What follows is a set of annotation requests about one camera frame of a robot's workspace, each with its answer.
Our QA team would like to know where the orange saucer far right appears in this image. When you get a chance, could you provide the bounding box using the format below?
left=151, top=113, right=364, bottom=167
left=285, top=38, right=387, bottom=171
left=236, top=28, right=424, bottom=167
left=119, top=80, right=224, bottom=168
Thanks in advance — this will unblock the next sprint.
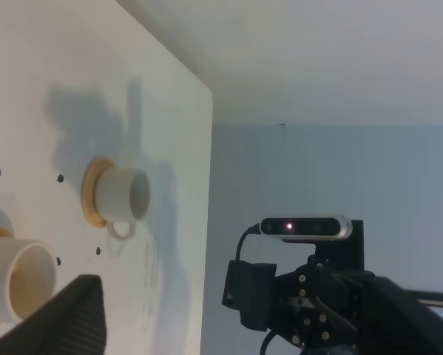
left=81, top=157, right=115, bottom=229

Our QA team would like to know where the silver camera on right gripper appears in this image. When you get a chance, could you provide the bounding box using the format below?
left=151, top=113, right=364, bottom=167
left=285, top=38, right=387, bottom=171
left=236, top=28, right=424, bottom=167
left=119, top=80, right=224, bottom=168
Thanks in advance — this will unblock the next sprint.
left=259, top=214, right=353, bottom=243

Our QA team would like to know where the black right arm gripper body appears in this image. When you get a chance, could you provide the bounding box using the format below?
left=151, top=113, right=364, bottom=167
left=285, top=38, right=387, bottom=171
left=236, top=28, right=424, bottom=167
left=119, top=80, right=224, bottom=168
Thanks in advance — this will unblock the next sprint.
left=222, top=260, right=362, bottom=348

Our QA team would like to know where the white teacup near teapot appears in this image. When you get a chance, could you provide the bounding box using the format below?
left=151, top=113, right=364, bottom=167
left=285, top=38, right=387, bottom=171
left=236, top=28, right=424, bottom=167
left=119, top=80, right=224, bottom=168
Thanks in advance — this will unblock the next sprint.
left=0, top=237, right=57, bottom=325

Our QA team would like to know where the white teacup far right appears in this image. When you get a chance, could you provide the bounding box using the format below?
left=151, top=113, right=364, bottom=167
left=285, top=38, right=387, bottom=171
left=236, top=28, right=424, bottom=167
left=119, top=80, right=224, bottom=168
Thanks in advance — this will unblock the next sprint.
left=95, top=167, right=151, bottom=240

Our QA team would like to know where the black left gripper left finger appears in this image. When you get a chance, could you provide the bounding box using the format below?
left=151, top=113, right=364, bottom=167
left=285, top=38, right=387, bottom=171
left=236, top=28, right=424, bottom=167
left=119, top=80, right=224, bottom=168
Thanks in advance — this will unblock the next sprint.
left=0, top=274, right=107, bottom=354

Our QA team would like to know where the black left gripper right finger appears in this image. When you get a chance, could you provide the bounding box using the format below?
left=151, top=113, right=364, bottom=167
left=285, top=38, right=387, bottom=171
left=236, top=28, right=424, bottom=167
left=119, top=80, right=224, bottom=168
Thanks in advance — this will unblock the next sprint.
left=361, top=277, right=443, bottom=354

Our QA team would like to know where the black camera cable right arm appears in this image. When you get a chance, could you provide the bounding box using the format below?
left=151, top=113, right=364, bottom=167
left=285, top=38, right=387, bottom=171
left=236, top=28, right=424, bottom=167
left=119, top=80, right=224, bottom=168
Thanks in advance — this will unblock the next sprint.
left=235, top=223, right=262, bottom=262

